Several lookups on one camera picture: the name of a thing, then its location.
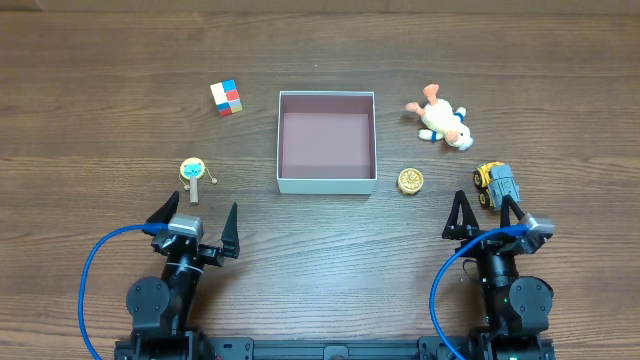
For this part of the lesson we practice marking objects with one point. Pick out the yellow grey toy truck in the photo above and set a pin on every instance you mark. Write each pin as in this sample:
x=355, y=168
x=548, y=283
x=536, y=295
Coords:
x=494, y=180

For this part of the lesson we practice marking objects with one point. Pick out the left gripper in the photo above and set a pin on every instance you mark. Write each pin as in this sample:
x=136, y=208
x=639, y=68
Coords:
x=201, y=251

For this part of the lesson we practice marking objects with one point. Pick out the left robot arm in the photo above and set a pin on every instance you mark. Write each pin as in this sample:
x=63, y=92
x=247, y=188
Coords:
x=161, y=306

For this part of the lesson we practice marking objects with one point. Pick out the white box, maroon inside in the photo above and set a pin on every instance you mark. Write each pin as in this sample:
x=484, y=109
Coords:
x=326, y=143

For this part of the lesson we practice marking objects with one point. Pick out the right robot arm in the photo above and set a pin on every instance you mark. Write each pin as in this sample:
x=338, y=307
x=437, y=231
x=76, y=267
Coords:
x=516, y=307

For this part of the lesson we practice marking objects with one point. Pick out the wooden cat rattle drum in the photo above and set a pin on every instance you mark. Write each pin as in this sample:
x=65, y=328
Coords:
x=191, y=171

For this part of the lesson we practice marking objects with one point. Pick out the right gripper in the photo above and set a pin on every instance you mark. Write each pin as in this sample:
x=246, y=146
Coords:
x=484, y=241

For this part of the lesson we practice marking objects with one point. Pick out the multicolour puzzle cube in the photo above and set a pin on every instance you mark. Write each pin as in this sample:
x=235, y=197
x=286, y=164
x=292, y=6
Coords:
x=226, y=97

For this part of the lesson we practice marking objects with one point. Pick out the plush duck toy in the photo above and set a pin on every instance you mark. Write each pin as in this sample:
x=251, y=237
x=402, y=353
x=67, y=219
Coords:
x=441, y=120

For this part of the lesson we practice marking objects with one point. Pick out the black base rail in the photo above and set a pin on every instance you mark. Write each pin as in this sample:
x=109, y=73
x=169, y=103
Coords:
x=426, y=348

